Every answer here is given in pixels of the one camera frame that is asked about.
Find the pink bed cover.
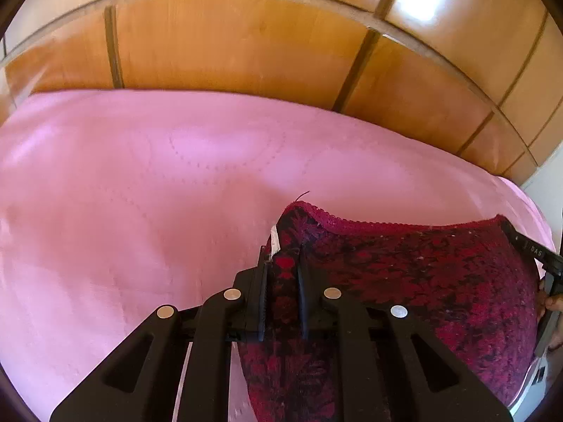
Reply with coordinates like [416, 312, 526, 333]
[1, 90, 552, 421]

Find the dark red floral knit garment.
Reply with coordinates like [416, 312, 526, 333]
[239, 202, 539, 421]

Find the wooden panelled headboard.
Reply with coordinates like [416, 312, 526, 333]
[1, 0, 562, 184]

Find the person's right hand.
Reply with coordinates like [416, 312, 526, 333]
[534, 277, 562, 356]

